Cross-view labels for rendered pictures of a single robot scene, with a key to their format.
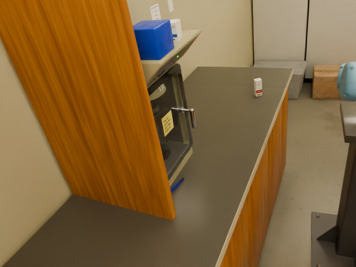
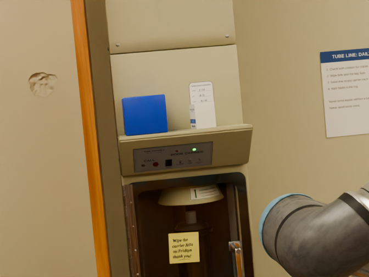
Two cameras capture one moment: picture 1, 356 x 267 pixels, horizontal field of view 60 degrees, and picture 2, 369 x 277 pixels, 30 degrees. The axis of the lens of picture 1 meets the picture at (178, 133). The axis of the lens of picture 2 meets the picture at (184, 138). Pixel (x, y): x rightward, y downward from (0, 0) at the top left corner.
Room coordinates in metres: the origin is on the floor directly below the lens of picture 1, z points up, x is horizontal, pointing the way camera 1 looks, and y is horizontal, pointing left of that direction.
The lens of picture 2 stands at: (0.00, -1.34, 1.58)
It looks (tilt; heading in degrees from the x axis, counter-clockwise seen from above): 3 degrees down; 52
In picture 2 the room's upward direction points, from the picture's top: 5 degrees counter-clockwise
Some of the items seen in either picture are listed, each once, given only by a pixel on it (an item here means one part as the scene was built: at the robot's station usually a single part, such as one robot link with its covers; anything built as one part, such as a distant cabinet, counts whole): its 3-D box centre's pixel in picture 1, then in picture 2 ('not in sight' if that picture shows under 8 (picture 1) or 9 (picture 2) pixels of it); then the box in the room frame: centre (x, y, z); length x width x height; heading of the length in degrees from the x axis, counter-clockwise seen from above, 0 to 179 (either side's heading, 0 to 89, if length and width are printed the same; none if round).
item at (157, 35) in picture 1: (150, 39); (144, 115); (0.94, 0.03, 1.56); 0.10 x 0.10 x 0.09; 59
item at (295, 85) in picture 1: (277, 79); not in sight; (3.40, -1.31, 0.17); 0.60 x 0.42 x 0.33; 57
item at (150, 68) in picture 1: (169, 59); (185, 150); (1.02, -0.02, 1.46); 0.32 x 0.11 x 0.10; 149
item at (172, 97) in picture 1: (170, 125); (193, 255); (1.04, 0.02, 1.19); 0.30 x 0.01 x 0.40; 149
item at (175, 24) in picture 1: (171, 30); (202, 115); (1.06, -0.04, 1.54); 0.05 x 0.05 x 0.06; 67
